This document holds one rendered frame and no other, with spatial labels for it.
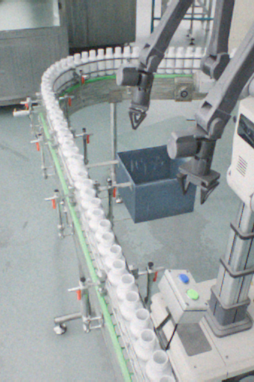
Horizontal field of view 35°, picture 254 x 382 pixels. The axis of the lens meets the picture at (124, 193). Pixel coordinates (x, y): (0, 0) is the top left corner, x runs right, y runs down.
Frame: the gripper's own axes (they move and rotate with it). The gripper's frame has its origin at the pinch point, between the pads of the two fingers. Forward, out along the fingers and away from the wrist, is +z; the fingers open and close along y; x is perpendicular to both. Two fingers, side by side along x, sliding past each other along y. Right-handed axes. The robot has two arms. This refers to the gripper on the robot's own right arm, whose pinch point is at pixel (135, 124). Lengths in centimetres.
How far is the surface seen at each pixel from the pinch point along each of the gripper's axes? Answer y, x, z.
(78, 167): 10.1, -17.0, 18.0
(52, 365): 14, -15, 137
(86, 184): 17.3, -12.1, 20.0
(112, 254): 52, 4, 19
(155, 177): -52, 14, 49
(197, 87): -128, 28, 18
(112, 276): 57, 5, 22
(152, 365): 83, 19, 20
